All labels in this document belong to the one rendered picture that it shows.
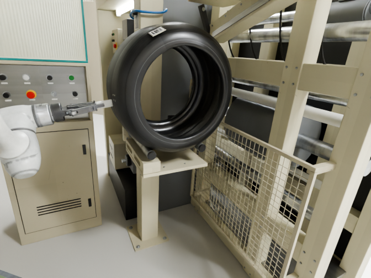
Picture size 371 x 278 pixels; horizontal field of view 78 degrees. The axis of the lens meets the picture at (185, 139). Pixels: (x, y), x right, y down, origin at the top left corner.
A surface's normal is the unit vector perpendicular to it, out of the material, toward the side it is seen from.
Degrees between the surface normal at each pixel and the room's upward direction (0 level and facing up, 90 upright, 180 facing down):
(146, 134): 97
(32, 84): 90
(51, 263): 0
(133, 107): 92
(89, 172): 90
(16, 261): 0
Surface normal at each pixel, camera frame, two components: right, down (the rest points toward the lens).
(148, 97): 0.45, 0.34
